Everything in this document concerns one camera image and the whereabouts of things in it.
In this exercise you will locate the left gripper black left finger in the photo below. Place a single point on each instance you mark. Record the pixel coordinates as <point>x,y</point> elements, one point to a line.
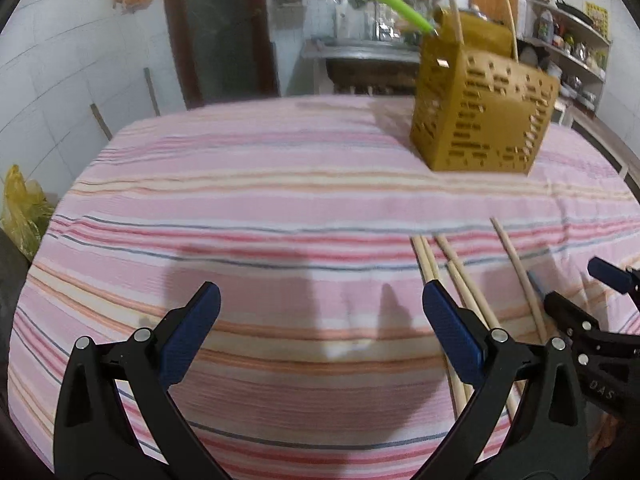
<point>93,437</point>

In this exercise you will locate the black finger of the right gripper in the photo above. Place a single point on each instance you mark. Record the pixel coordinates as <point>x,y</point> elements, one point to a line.
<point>625,281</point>
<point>607,364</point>

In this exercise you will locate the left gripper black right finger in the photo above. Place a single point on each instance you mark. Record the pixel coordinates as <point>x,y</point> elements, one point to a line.
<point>548,436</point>

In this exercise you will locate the wooden chopstick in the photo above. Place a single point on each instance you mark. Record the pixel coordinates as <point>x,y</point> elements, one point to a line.
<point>452,7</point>
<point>437,309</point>
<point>526,284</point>
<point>456,382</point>
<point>464,292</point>
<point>489,314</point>

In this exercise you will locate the blue handle metal spoon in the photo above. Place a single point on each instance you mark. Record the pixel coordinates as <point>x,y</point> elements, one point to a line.
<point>538,287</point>

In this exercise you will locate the yellow perforated utensil holder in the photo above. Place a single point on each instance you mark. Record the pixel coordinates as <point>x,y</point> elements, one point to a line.
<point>477,107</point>

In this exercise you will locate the yellow plastic bag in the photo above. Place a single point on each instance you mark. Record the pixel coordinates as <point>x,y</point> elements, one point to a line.
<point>26,212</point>

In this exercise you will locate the pink striped tablecloth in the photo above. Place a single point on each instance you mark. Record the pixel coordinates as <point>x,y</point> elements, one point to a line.
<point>321,364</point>

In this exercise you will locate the steel cooking pot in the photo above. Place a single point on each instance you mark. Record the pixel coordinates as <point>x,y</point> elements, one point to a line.
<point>475,11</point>

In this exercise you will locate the steel sink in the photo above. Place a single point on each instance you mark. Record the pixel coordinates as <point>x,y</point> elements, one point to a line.
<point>376,68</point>

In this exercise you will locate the dark wooden glass door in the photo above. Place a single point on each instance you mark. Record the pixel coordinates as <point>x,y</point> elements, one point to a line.
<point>222,50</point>

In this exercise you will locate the corner wall shelf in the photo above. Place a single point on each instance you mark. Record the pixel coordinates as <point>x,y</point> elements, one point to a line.
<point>566,40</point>

